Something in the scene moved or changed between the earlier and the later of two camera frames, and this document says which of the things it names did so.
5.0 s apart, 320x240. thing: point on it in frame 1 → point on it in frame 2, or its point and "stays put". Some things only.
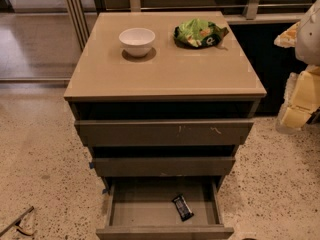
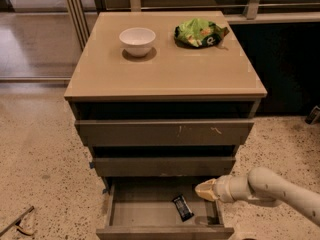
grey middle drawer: [163, 166] stays put
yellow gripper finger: [295, 118] → [206, 193]
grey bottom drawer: [164, 208] stays put
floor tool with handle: [17, 226] stays put
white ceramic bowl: [137, 42] stays put
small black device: [183, 209] stays put
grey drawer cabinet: [165, 101] stays put
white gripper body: [309, 39] → [222, 188]
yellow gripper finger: [289, 37] → [206, 189]
